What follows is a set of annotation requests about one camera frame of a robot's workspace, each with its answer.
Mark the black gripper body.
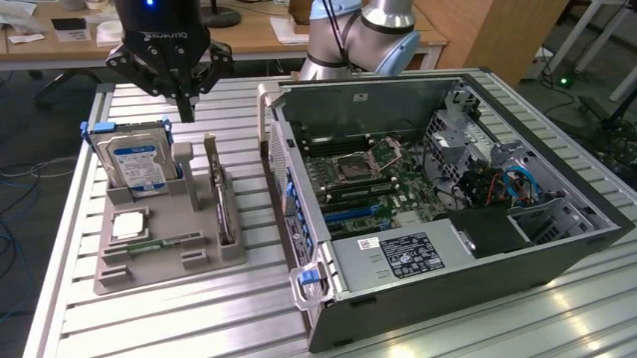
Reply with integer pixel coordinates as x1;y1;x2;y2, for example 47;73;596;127
113;0;213;94

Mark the graphics card with fan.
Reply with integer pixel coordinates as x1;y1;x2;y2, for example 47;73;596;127
202;133;238;248

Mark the wooden desk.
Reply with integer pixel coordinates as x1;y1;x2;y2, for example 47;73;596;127
0;0;451;72

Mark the white box with tape roll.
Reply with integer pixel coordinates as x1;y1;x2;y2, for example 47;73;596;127
97;20;125;48

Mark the black round lamp base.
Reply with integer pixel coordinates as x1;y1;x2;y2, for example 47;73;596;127
204;0;244;29

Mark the white paper stack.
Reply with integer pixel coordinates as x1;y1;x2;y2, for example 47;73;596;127
270;16;312;46

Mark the black chair base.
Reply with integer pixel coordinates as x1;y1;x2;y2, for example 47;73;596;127
29;69;105;111

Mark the white box with black top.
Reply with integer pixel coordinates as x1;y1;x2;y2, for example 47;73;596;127
51;17;93;43

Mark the brown cardboard box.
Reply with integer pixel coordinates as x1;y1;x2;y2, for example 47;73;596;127
288;0;320;37

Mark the hard disk with blue label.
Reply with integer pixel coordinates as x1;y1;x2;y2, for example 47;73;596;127
89;126;170;195

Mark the CPU socket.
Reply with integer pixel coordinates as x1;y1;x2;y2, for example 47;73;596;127
332;152;385;180

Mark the silver CPU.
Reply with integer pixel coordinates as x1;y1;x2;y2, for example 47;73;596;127
111;213;149;239

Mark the open socket cover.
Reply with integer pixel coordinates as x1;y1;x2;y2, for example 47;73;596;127
367;135;405;173

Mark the grey parts rack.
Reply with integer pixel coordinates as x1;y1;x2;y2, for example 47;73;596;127
93;140;249;296

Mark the RAM stick with white label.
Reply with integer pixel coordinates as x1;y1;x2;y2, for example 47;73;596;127
326;184;400;201

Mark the green RAM stick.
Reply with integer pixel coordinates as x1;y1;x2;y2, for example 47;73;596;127
127;233;198;255

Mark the blue expansion slot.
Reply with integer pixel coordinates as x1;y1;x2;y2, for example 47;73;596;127
322;206;381;225

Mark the tall metal disk bay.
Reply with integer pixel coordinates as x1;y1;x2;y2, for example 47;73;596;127
423;89;499;187

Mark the green motherboard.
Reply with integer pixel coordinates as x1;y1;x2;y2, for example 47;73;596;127
298;130;449;240

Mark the wooden cabinet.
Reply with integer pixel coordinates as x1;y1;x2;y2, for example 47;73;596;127
412;0;572;87

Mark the grey power supply unit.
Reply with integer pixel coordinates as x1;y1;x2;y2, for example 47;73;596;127
330;218;480;294

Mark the open black PC case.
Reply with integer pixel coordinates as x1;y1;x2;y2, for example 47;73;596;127
257;72;637;354

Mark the low metal disk bay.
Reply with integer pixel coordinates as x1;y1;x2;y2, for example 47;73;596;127
507;196;599;248

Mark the black floor stand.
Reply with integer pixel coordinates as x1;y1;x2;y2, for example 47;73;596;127
578;74;637;166

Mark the blue disk carrier bracket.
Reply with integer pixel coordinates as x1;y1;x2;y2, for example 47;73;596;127
79;116;174;154

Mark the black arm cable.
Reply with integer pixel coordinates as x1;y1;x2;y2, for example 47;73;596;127
321;0;350;72

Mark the grey floor cable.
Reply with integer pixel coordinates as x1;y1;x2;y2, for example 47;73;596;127
0;155;77;180

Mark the blue floor cable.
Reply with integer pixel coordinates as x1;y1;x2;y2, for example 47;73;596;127
0;178;42;322

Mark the black wire bundle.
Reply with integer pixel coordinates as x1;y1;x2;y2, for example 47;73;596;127
437;167;499;210

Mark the blue disk wire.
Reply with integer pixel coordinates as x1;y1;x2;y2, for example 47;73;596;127
499;167;545;207

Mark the white table frame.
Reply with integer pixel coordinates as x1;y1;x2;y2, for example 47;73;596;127
545;0;637;102

